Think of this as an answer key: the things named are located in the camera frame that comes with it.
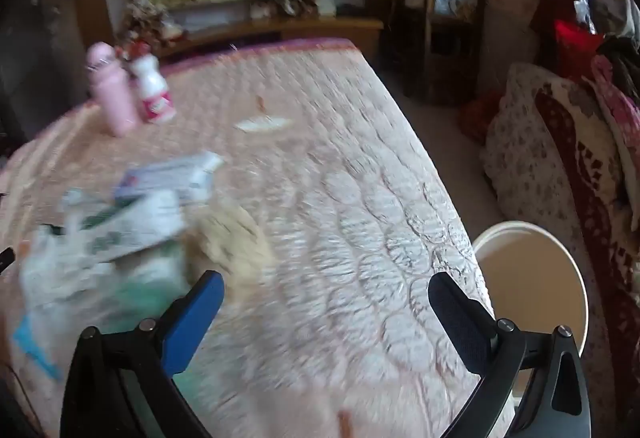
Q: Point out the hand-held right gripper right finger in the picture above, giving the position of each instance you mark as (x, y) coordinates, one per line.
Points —
(457, 325)

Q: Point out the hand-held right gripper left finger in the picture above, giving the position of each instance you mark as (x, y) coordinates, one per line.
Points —
(196, 318)

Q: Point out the white plastic bucket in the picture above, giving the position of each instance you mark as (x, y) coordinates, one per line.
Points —
(530, 288)

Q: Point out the green and white carton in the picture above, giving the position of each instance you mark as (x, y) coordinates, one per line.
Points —
(135, 228)

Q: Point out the white and green plastic bag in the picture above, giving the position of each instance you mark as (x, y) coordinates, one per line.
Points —
(75, 283)

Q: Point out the white and blue box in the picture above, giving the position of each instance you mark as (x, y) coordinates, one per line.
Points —
(165, 178)

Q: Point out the brown stick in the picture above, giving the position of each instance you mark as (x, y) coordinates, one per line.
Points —
(345, 423)

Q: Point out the white floral cushion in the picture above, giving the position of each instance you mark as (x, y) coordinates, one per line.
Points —
(515, 143)

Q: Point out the flat white wrapper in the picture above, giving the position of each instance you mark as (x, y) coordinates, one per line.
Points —
(262, 124)

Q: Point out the orange-red cloth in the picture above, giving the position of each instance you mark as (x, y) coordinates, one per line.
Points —
(480, 115)

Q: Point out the white bottle with pink label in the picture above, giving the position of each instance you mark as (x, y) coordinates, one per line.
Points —
(152, 93)

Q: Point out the pink water bottle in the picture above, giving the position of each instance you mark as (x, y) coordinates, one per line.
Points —
(112, 93)

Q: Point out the pink floral clothing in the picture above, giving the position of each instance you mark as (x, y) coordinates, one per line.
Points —
(617, 103)

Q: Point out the bright red bag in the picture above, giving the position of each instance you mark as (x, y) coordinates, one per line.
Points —
(575, 45)

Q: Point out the dark wooden chair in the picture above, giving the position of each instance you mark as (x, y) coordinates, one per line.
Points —
(430, 18)

